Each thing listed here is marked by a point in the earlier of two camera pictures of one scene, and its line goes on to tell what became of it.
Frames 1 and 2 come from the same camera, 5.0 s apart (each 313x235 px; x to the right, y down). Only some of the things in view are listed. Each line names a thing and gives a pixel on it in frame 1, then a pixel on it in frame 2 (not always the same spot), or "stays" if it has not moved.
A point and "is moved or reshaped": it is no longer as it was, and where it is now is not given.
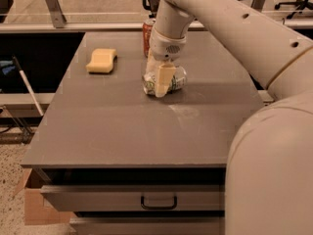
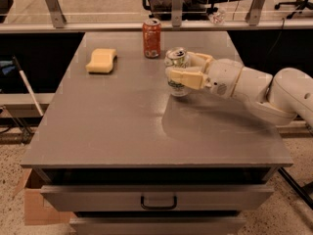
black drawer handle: (159, 207) stays
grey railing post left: (54, 5) stays
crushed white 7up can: (149, 80) is moved or reshaped
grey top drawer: (132, 198) stays
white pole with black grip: (28, 86) stays
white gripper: (165, 47) to (223, 76)
